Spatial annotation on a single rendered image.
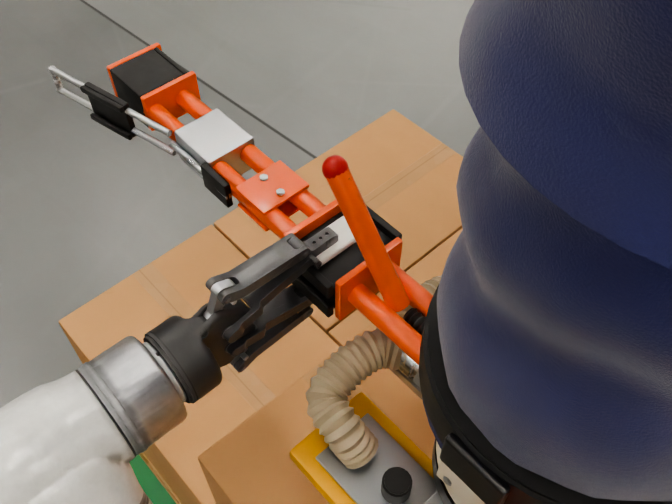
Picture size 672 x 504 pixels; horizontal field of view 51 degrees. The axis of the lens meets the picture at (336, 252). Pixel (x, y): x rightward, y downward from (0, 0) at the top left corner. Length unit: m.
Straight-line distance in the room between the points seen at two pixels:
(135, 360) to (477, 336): 0.31
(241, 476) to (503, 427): 0.53
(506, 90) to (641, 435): 0.19
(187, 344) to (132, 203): 1.90
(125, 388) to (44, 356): 1.63
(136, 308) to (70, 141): 1.34
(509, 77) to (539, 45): 0.02
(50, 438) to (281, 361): 0.88
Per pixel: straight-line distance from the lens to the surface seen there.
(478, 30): 0.30
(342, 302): 0.66
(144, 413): 0.60
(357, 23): 3.20
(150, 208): 2.47
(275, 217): 0.72
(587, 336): 0.32
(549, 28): 0.26
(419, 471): 0.71
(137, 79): 0.89
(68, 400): 0.60
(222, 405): 1.39
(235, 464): 0.91
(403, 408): 0.94
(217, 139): 0.80
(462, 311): 0.41
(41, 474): 0.59
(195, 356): 0.61
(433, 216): 1.66
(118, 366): 0.61
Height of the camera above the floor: 1.79
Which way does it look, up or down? 52 degrees down
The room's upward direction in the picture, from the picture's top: straight up
